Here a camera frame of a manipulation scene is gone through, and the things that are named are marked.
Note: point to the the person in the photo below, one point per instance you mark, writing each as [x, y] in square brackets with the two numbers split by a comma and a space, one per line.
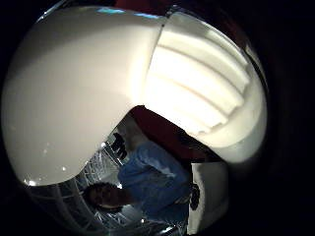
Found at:
[154, 178]

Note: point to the white box with black print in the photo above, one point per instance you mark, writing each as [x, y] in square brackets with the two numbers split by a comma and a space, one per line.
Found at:
[210, 187]

